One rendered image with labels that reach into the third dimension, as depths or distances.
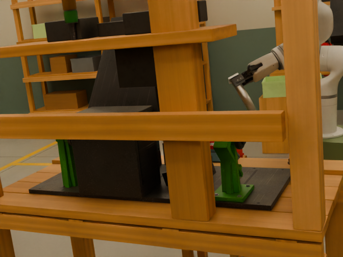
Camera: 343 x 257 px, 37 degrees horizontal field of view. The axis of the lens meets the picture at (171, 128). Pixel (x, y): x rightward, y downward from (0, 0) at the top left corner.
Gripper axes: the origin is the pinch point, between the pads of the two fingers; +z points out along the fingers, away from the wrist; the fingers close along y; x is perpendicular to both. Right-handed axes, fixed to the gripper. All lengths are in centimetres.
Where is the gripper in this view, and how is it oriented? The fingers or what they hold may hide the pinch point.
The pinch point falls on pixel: (238, 82)
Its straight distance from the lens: 184.4
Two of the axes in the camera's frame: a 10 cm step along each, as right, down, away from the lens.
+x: 4.8, 8.3, -2.8
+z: -8.6, 5.0, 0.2
